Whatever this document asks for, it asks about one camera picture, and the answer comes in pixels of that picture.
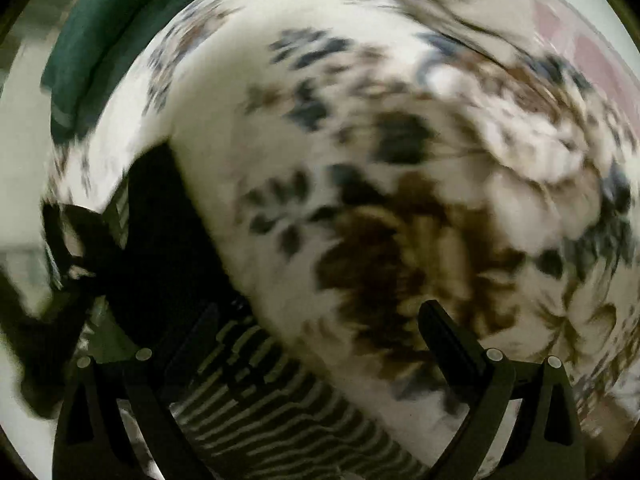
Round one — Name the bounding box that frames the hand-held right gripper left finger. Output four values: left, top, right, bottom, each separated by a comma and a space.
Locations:
52, 302, 224, 480

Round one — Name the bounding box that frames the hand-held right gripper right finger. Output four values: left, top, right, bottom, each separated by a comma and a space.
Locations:
417, 300, 587, 480

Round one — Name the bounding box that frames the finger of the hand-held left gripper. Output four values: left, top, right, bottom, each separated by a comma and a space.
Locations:
42, 200, 126, 286

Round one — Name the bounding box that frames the black garment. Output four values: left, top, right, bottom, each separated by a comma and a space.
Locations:
120, 142, 251, 361

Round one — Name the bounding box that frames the striped mattress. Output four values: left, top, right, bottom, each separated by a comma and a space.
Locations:
75, 310, 431, 480

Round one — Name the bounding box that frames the dark green blanket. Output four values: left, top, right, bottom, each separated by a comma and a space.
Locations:
41, 0, 236, 147

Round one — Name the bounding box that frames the floral bed sheet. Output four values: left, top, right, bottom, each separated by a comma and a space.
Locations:
47, 0, 640, 480

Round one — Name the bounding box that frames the pink cloth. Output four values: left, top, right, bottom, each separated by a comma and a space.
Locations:
527, 0, 637, 116

